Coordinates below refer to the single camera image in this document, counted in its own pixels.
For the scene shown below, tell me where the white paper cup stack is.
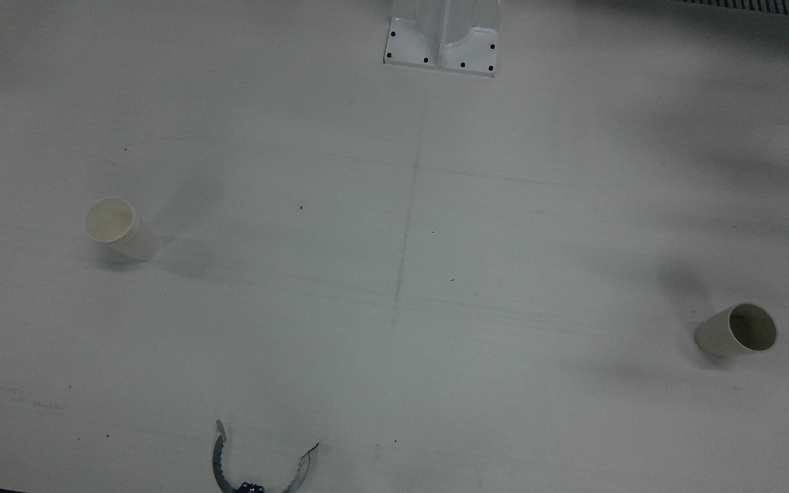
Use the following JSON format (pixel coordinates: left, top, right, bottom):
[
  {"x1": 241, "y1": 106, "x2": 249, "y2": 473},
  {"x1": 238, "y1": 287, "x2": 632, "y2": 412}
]
[{"x1": 84, "y1": 197, "x2": 160, "y2": 262}]

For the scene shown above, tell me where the beige paper cup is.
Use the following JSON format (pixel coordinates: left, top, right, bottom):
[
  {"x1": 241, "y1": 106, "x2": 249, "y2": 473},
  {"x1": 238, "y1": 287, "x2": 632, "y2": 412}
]
[{"x1": 694, "y1": 303, "x2": 778, "y2": 359}]

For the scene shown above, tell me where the metal reach grabber tool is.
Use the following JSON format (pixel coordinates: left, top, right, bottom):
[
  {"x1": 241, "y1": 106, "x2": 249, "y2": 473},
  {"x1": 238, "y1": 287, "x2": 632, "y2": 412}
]
[{"x1": 212, "y1": 420, "x2": 320, "y2": 493}]

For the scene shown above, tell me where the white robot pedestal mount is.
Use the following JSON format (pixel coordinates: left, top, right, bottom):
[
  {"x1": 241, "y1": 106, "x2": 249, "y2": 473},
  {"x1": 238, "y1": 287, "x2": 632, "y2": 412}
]
[{"x1": 384, "y1": 0, "x2": 503, "y2": 77}]

